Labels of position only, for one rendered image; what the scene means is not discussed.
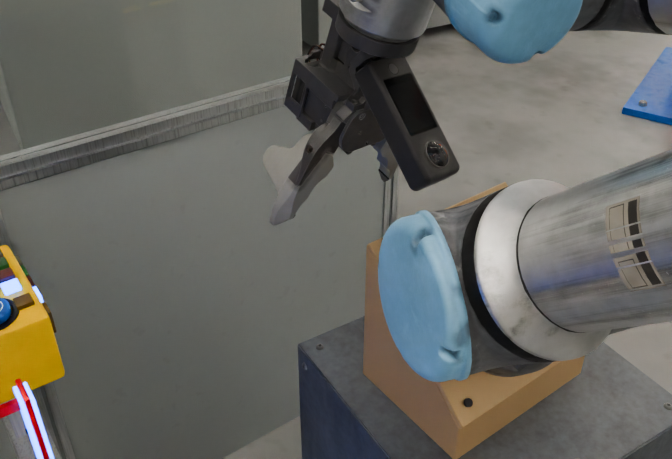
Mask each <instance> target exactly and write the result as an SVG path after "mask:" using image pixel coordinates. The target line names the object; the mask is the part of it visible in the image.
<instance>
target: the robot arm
mask: <svg viewBox="0 0 672 459"><path fill-rule="evenodd" d="M435 4H437V5H438V6H439V7H440V8H441V10H442V11H443V12H444V13H445V14H446V15H447V16H448V18H449V21H450V22H451V24H452V25H453V26H454V28H455V29H456V30H457V31H458V32H459V33H460V34H461V35H462V36H463V37H464V38H466V39H467V40H469V41H470V42H472V43H474V44H475V45H476V46H477V47H478V48H479V49H480V50H481V51H482V52H483V53H484V54H486V55H487V56H488V57H490V58H491V59H493V60H495V61H498V62H501V63H507V64H516V63H522V62H526V61H529V60H530V59H531V57H532V56H533V55H535V54H537V53H539V54H544V53H546V52H547V51H549V50H550V49H551V48H553V47H554V46H555V45H556V44H557V43H558V42H559V41H560V40H561V39H562V38H563V37H564V36H565V35H566V34H567V33H568V32H569V31H629V32H640V33H651V34H663V35H672V0H325V1H324V4H323V8H322V11H324V12H325V13H326V14H327V15H328V16H329V17H331V18H332V22H331V26H330V29H329V33H328V36H327V40H326V43H325V44H324V43H321V44H320V45H313V46H312V47H311V48H310V50H309V52H308V54H307V55H306V56H302V57H297V58H295V62H294V66H293V70H292V74H291V78H290V82H289V86H288V90H287V94H286V98H285V101H284V105H285V106H286V107H287V108H288V109H289V110H290V111H291V112H292V113H293V114H294V115H295V116H296V119H297V120H298V121H299V122H300V123H301V124H302V125H303V126H304V127H305V128H306V129H307V130H308V131H311V130H314V129H315V131H314V132H313V133H310V134H306V135H304V136H303V137H302V138H301V139H300V140H299V141H298V143H297V144H296V145H295V146H294V147H292V148H285V147H281V146H277V145H272V146H270V147H269V148H268V149H267V150H266V151H265V153H264V155H263V164H264V166H265V168H266V170H267V172H268V174H269V176H270V178H271V180H272V182H273V184H274V186H275V188H276V190H277V192H278V194H277V198H276V201H275V203H274V205H273V208H272V211H271V216H270V221H269V222H270V223H271V224H272V225H278V224H280V223H282V222H285V221H287V220H289V219H292V218H294V217H295V216H296V215H295V214H296V212H297V210H298V208H299V207H300V206H301V205H302V203H303V202H305V201H306V200H307V199H308V197H309V195H310V193H311V191H312V190H313V188H314V187H315V186H316V185H317V184H318V183H319V182H320V181H321V180H322V179H324V178H325V177H326V176H327V175H328V174H329V172H330V171H331V170H332V169H333V167H334V160H333V155H332V154H334V153H335V151H336V150H337V148H338V147H340V148H341V149H342V150H343V151H344V152H345V153H346V154H347V155H349V154H351V153H352V151H355V150H357V149H360V148H363V147H366V146H369V145H371V146H372V147H373V148H374V149H375V150H376V151H377V152H378V155H377V160H378V161H379V162H380V167H379V170H378V171H379V174H380V177H381V179H382V180H383V181H384V182H386V181H388V180H390V179H391V178H392V177H393V175H394V173H395V171H396V168H397V166H398V165H399V167H400V169H401V171H402V173H403V175H404V177H405V179H406V181H407V183H408V185H409V187H410V189H411V190H413V191H419V190H422V189H424V188H426V187H429V186H431V185H433V184H436V183H438V182H440V181H443V180H445V179H447V178H449V177H450V176H452V175H454V174H456V173H457V172H458V171H459V168H460V166H459V163H458V161H457V159H456V157H455V155H454V153H453V151H452V149H451V147H450V145H449V143H448V141H447V139H446V137H445V135H444V133H443V131H442V129H441V127H440V125H439V123H438V121H437V119H436V117H435V115H434V113H433V112H432V110H431V108H430V106H429V104H428V102H427V100H426V98H425V96H424V94H423V92H422V90H421V88H420V86H419V84H418V82H417V80H416V78H415V76H414V74H413V72H412V70H411V68H410V66H409V64H408V62H407V60H406V58H405V57H406V56H408V55H410V54H412V53H413V52H414V50H415V48H416V46H417V43H418V40H419V38H420V35H422V34H423V33H424V31H425V30H426V27H427V25H428V22H429V19H430V17H431V14H432V12H433V9H434V6H435ZM322 45H324V46H325V47H324V48H321V46H322ZM314 47H318V49H317V50H313V48H314ZM312 50H313V51H312ZM312 59H317V61H313V62H310V60H312ZM318 59H319V60H318ZM320 59H321V60H320ZM308 62H309V63H308ZM296 75H297V78H296ZM295 79H296V82H295ZM294 83H295V85H294ZM293 86H294V89H293ZM292 90H293V93H292ZM291 94H292V97H291ZM378 283H379V292H380V298H381V303H382V308H383V312H384V316H385V319H386V322H387V325H388V328H389V331H390V333H391V336H392V338H393V340H394V342H395V344H396V346H397V348H398V349H399V351H400V353H401V355H402V357H403V358H404V360H405V361H406V362H407V364H408V365H409V366H410V367H411V368H412V369H413V370H414V371H415V372H416V373H417V374H418V375H420V376H421V377H423V378H425V379H427V380H429V381H433V382H444V381H448V380H453V379H455V380H458V381H462V380H465V379H467V378H468V376H469V375H471V374H475V373H479V372H482V371H483V372H486V373H488V374H492V375H495V376H501V377H515V376H520V375H525V374H529V373H533V372H536V371H539V370H541V369H543V368H545V367H547V366H548V365H550V364H551V363H552V362H554V361H566V360H572V359H576V358H580V357H582V356H585V355H587V354H589V353H590V352H592V351H593V350H595V349H596V348H597V347H598V346H599V345H600V344H601V343H602V342H603V341H604V340H605V339H606V338H607V336H608V335H610V334H614V333H617V332H621V331H624V330H628V329H631V328H635V327H639V326H642V325H649V324H657V323H665V322H672V150H669V151H666V152H664V153H661V154H658V155H656V156H653V157H650V158H648V159H645V160H643V161H640V162H637V163H635V164H632V165H629V166H627V167H624V168H621V169H619V170H616V171H614V172H611V173H608V174H606V175H603V176H600V177H598V178H595V179H592V180H590V181H587V182H584V183H582V184H579V185H577V186H574V187H571V188H568V187H566V186H564V185H562V184H559V183H556V182H553V181H548V180H543V179H531V180H526V181H521V182H518V183H515V184H512V185H510V186H508V187H506V188H503V189H500V190H498V191H496V192H493V193H491V194H489V195H486V196H484V197H482V198H479V199H477V200H475V201H472V202H470V203H467V204H464V205H461V206H457V207H453V208H449V209H444V210H439V211H433V212H428V211H427V210H420V211H418V212H416V213H415V215H411V216H406V217H402V218H400V219H398V220H396V221H395V222H393V223H392V224H391V225H390V227H389V228H388V229H387V231H386V233H385V235H384V237H383V240H382V243H381V246H380V251H379V264H378Z"/></svg>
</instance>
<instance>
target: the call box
mask: <svg viewBox="0 0 672 459"><path fill-rule="evenodd" d="M0 249H1V251H2V253H3V255H4V257H5V258H6V260H7V262H8V263H9V267H11V269H12V271H13V272H14V274H15V278H17V280H18V281H19V283H20V285H21V287H22V290H20V291H17V292H14V293H12V294H9V295H5V294H4V292H3V290H2V288H1V286H0V297H1V298H2V299H5V300H7V301H8V302H9V305H10V308H11V316H10V317H9V318H8V319H7V320H6V321H5V322H4V323H2V324H0V404H2V403H4V402H7V401H9V400H11V399H14V398H16V397H15V394H14V391H13V387H14V386H16V383H15V380H16V379H18V378H20V379H21V381H22V383H24V382H27V384H28V386H29V388H30V390H31V391H32V390H34V389H36V388H39V387H41V386H43V385H46V384H48V383H50V382H53V381H55V380H57V379H59V378H62V377H63V376H64V375H65V370H64V366H63V363H62V359H61V356H60V352H59V349H58V345H57V342H56V338H55V335H54V331H53V328H52V324H51V321H50V317H49V315H48V314H47V312H46V310H45V308H44V307H43V305H42V303H41V301H40V300H39V298H38V296H37V294H36V293H35V291H34V289H33V288H32V286H31V284H30V282H29V281H28V279H27V277H26V275H25V274H24V272H23V270H22V268H21V267H20V265H19V263H18V261H17V260H16V258H15V256H14V255H13V253H12V251H11V249H10V248H9V247H8V246H7V245H2V246H0ZM26 293H30V295H31V296H32V298H33V300H34V302H35V305H33V306H30V307H27V308H25V309H22V310H17V308H16V306H15V304H14V302H13V298H15V297H18V296H21V295H23V294H26Z"/></svg>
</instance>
